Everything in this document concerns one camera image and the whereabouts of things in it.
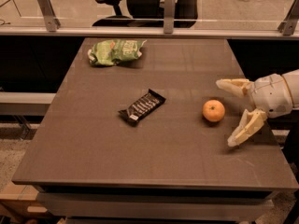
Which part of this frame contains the black candy bar wrapper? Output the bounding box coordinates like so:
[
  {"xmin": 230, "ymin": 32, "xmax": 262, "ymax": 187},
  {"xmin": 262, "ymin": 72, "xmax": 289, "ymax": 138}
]
[{"xmin": 119, "ymin": 90, "xmax": 166, "ymax": 125}]

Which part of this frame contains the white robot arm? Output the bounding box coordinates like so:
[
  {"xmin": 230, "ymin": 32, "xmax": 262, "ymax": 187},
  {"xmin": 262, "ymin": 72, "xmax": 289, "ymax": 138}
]
[{"xmin": 216, "ymin": 70, "xmax": 299, "ymax": 147}]

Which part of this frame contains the green jalapeno chip bag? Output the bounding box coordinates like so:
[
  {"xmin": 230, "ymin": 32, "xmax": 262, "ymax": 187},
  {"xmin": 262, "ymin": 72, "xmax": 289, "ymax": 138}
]
[{"xmin": 87, "ymin": 39, "xmax": 146, "ymax": 66}]

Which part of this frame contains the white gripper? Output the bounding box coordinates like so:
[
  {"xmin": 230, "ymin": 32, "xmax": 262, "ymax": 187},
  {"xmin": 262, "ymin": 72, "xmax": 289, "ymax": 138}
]
[{"xmin": 216, "ymin": 73, "xmax": 293, "ymax": 147}]

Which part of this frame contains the right metal bracket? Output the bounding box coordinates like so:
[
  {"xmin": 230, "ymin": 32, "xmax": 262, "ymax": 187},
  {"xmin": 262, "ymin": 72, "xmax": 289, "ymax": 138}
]
[{"xmin": 278, "ymin": 0, "xmax": 299, "ymax": 35}]

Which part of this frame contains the middle metal bracket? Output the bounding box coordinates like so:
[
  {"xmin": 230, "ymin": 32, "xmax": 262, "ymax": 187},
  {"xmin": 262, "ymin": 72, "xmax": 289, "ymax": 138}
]
[{"xmin": 164, "ymin": 0, "xmax": 176, "ymax": 35}]

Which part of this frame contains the metal bracket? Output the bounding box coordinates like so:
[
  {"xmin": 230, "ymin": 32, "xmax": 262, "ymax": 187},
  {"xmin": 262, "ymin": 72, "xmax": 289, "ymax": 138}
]
[
  {"xmin": 37, "ymin": 0, "xmax": 61, "ymax": 32},
  {"xmin": 164, "ymin": 0, "xmax": 176, "ymax": 35},
  {"xmin": 278, "ymin": 0, "xmax": 299, "ymax": 35}
]

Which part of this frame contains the black office chair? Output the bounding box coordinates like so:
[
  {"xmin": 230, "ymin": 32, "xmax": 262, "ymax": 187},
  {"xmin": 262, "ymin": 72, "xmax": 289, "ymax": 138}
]
[{"xmin": 93, "ymin": 0, "xmax": 198, "ymax": 28}]

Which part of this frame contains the orange fruit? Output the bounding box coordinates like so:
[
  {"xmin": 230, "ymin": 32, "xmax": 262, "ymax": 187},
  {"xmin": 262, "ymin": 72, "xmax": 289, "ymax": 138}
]
[{"xmin": 202, "ymin": 100, "xmax": 225, "ymax": 122}]

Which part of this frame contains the grey table frame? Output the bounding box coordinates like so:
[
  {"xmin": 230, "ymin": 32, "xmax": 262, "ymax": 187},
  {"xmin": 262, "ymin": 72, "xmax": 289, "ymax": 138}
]
[{"xmin": 37, "ymin": 192, "xmax": 274, "ymax": 222}]

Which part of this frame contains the glass barrier panel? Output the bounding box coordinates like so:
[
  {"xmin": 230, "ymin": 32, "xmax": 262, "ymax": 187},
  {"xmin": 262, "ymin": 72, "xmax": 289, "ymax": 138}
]
[{"xmin": 0, "ymin": 0, "xmax": 294, "ymax": 30}]

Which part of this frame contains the left metal bracket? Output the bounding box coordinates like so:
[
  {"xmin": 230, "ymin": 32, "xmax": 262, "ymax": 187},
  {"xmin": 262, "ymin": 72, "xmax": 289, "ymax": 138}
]
[{"xmin": 37, "ymin": 0, "xmax": 61, "ymax": 32}]

